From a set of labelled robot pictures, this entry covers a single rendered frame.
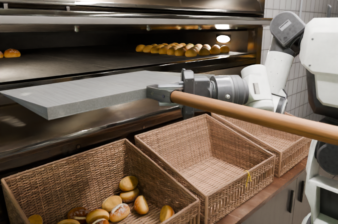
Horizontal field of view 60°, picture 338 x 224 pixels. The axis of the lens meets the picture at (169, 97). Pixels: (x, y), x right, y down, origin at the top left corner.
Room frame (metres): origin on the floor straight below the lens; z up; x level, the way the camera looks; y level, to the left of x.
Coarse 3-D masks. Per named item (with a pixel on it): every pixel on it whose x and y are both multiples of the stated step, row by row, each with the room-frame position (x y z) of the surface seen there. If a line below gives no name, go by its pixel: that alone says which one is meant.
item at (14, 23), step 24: (0, 24) 0.88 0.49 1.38; (24, 24) 0.93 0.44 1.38; (48, 24) 0.98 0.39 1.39; (72, 24) 1.03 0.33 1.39; (96, 24) 1.10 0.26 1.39; (120, 24) 1.17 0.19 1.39; (144, 24) 1.25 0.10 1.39; (168, 24) 1.35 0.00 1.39; (192, 24) 1.46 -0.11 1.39; (216, 24) 1.59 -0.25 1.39; (240, 24) 1.75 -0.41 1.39; (264, 24) 1.93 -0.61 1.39
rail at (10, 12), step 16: (48, 16) 0.98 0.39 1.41; (64, 16) 1.02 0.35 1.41; (80, 16) 1.06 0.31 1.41; (96, 16) 1.10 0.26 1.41; (112, 16) 1.15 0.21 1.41; (128, 16) 1.20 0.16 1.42; (144, 16) 1.26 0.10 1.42; (160, 16) 1.32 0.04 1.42; (176, 16) 1.39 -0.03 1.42; (192, 16) 1.46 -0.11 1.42; (208, 16) 1.55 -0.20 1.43; (224, 16) 1.65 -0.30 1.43
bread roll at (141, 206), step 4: (140, 196) 1.14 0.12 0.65; (136, 200) 1.12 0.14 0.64; (140, 200) 1.11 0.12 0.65; (144, 200) 1.12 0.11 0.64; (136, 204) 1.10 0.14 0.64; (140, 204) 1.09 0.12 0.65; (144, 204) 1.09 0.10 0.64; (136, 208) 1.09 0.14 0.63; (140, 208) 1.08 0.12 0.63; (144, 208) 1.08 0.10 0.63; (140, 212) 1.08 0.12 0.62; (144, 212) 1.08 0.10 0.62
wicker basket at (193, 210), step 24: (120, 144) 1.29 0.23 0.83; (48, 168) 1.05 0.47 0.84; (72, 168) 1.11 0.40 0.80; (96, 168) 1.18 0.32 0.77; (144, 168) 1.21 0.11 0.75; (24, 192) 0.97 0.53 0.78; (48, 192) 1.02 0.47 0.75; (96, 192) 1.14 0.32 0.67; (144, 192) 1.22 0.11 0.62; (168, 192) 1.11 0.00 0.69; (24, 216) 0.80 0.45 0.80; (48, 216) 0.99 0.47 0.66; (144, 216) 1.09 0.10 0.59; (192, 216) 0.96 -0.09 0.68
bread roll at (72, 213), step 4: (76, 208) 1.04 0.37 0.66; (80, 208) 1.04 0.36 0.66; (84, 208) 1.06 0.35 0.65; (68, 212) 1.02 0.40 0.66; (72, 212) 1.02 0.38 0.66; (76, 212) 1.02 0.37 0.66; (80, 212) 1.02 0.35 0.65; (84, 212) 1.03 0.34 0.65; (88, 212) 1.05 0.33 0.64; (68, 216) 1.01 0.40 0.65; (72, 216) 1.01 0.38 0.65; (76, 216) 1.01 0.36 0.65; (80, 216) 1.01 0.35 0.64; (84, 216) 1.02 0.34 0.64; (80, 220) 1.01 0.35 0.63; (84, 220) 1.02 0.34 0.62
